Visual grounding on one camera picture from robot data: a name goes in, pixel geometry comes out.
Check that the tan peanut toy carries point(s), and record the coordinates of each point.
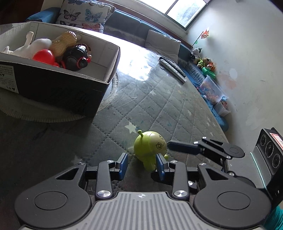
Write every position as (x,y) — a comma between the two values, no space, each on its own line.
(63,43)

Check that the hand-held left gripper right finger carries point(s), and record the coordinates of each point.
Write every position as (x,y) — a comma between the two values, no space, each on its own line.
(160,169)

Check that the tiger plush toy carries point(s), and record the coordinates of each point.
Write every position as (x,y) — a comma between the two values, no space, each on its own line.
(211,66)

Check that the small clear container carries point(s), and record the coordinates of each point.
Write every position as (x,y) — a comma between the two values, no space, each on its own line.
(222,109)

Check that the quilted desktop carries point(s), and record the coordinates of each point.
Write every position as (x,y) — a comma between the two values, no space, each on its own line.
(165,106)

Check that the black-haired doll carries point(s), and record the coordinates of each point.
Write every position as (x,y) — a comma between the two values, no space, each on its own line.
(75,55)

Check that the green alien toy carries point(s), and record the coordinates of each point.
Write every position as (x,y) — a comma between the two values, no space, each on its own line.
(147,146)

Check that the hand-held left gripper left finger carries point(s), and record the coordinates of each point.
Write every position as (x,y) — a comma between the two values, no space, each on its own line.
(123,165)

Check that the grey remote control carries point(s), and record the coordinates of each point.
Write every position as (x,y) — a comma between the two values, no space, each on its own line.
(171,70)

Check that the person's right forearm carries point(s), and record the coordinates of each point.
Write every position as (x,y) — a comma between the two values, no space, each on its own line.
(275,219)

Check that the grey pillow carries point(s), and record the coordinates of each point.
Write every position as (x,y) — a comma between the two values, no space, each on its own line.
(162,45)

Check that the yellow green plush toy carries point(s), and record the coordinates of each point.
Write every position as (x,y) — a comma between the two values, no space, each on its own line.
(203,63)

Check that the butterfly print pillow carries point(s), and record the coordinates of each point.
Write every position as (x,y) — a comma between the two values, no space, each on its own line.
(84,15)
(111,12)

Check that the grey cardboard box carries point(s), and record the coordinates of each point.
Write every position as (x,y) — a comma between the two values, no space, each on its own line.
(55,92)

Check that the green plastic toy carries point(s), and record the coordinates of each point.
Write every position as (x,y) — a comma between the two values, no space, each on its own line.
(209,73)

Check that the clear plastic toy bin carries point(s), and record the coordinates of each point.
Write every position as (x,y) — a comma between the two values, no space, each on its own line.
(211,89)

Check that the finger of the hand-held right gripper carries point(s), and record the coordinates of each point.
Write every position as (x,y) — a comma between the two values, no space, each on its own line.
(183,147)

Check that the black remote control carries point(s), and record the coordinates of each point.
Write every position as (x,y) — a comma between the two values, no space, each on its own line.
(174,66)

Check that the red round toy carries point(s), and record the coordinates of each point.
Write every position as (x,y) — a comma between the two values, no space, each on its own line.
(44,57)

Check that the window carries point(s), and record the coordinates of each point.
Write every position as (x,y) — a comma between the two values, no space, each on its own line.
(181,11)

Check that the white rabbit plush toy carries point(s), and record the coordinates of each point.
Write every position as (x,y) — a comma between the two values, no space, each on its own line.
(37,47)

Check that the cow plush toy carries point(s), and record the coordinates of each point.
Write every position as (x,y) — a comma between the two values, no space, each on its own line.
(196,53)

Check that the blue sofa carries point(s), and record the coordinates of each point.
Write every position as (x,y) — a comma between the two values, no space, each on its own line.
(126,24)

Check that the colourful pinwheel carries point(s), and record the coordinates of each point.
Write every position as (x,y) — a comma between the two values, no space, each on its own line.
(205,34)

